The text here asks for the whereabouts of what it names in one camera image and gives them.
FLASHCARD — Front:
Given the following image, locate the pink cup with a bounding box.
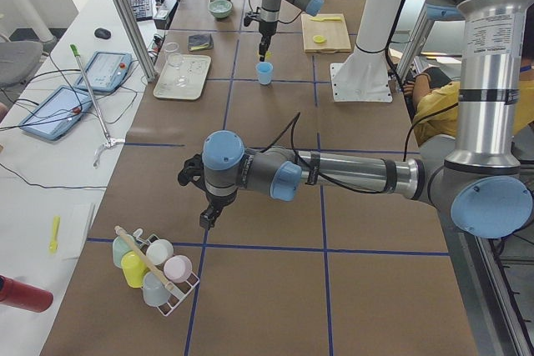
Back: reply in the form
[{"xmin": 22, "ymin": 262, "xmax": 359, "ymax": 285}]
[{"xmin": 164, "ymin": 255, "xmax": 193, "ymax": 283}]

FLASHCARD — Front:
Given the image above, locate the mint green cup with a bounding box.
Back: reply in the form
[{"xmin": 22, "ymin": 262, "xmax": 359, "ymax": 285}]
[{"xmin": 112, "ymin": 236, "xmax": 131, "ymax": 268}]

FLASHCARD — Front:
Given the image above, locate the cream bear tray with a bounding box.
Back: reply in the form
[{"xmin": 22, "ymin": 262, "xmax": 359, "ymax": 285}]
[{"xmin": 154, "ymin": 55, "xmax": 211, "ymax": 101}]

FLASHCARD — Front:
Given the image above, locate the red bottle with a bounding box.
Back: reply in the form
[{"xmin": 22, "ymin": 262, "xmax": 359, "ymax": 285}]
[{"xmin": 1, "ymin": 276, "xmax": 53, "ymax": 313}]

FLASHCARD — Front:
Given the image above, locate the black keyboard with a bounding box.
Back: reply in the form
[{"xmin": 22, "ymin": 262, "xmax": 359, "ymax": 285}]
[{"xmin": 128, "ymin": 0, "xmax": 153, "ymax": 21}]

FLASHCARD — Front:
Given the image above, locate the blue teach pendant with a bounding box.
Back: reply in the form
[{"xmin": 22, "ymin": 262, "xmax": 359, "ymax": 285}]
[
  {"xmin": 18, "ymin": 86, "xmax": 93, "ymax": 141},
  {"xmin": 82, "ymin": 51, "xmax": 133, "ymax": 93}
]

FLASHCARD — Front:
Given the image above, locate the white cup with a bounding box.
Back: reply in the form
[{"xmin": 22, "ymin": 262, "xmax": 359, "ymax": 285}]
[{"xmin": 146, "ymin": 239, "xmax": 174, "ymax": 266}]

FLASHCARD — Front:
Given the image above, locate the clear wine glass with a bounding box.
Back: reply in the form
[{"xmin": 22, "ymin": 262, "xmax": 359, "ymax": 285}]
[{"xmin": 163, "ymin": 43, "xmax": 189, "ymax": 88}]

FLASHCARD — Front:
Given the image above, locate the wooden stick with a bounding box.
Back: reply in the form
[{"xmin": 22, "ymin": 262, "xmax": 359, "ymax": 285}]
[{"xmin": 114, "ymin": 225, "xmax": 174, "ymax": 292}]

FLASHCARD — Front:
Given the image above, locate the green bowl of ice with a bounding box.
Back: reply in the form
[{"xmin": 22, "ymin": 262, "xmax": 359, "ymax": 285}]
[{"xmin": 208, "ymin": 0, "xmax": 233, "ymax": 19}]

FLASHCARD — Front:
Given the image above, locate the white wire cup rack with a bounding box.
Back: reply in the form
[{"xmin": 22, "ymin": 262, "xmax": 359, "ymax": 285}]
[{"xmin": 133, "ymin": 228, "xmax": 199, "ymax": 317}]

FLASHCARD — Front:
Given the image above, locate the light blue cup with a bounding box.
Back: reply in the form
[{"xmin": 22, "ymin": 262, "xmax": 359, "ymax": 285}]
[{"xmin": 255, "ymin": 62, "xmax": 274, "ymax": 85}]

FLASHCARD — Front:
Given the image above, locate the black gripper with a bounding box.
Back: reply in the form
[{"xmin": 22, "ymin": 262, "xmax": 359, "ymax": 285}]
[
  {"xmin": 177, "ymin": 154, "xmax": 237, "ymax": 229},
  {"xmin": 244, "ymin": 9, "xmax": 278, "ymax": 62}
]

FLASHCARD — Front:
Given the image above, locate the blue teach pendant near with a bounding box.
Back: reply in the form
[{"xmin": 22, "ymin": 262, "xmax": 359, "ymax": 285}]
[{"xmin": 18, "ymin": 86, "xmax": 93, "ymax": 141}]

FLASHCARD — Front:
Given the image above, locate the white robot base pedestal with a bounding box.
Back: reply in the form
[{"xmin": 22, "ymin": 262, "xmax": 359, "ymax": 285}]
[{"xmin": 330, "ymin": 0, "xmax": 402, "ymax": 103}]

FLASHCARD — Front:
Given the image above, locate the black computer mouse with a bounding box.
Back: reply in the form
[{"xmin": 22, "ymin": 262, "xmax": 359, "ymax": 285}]
[{"xmin": 93, "ymin": 28, "xmax": 112, "ymax": 40}]

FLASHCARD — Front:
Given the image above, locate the person in yellow shirt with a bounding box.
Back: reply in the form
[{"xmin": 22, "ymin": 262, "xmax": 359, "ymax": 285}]
[{"xmin": 402, "ymin": 43, "xmax": 534, "ymax": 148}]

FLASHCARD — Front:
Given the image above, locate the yellow plastic knife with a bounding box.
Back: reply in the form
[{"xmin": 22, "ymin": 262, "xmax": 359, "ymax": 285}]
[{"xmin": 310, "ymin": 16, "xmax": 342, "ymax": 22}]

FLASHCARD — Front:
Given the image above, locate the long reach grabber tool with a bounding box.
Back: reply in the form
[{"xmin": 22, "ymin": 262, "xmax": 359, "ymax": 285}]
[{"xmin": 70, "ymin": 44, "xmax": 126, "ymax": 168}]

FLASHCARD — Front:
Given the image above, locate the yellow cup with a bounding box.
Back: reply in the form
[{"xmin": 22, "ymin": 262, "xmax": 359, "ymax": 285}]
[{"xmin": 120, "ymin": 251, "xmax": 148, "ymax": 288}]

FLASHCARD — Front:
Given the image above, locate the grey blue cup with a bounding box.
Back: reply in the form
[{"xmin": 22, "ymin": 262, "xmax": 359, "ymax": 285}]
[{"xmin": 142, "ymin": 272, "xmax": 170, "ymax": 307}]

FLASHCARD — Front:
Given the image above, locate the small yellow spoon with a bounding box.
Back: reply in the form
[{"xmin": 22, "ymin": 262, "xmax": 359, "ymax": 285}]
[{"xmin": 48, "ymin": 216, "xmax": 61, "ymax": 253}]

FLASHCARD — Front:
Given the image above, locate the blue teach pendant far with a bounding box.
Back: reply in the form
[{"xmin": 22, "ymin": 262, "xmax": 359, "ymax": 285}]
[{"xmin": 82, "ymin": 51, "xmax": 133, "ymax": 93}]

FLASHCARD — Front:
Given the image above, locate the grey folded cloth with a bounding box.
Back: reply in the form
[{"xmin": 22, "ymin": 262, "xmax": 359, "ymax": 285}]
[{"xmin": 188, "ymin": 33, "xmax": 214, "ymax": 52}]

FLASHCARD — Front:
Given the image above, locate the bamboo cutting board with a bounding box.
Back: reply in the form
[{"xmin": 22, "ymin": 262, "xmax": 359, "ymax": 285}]
[{"xmin": 301, "ymin": 13, "xmax": 352, "ymax": 53}]

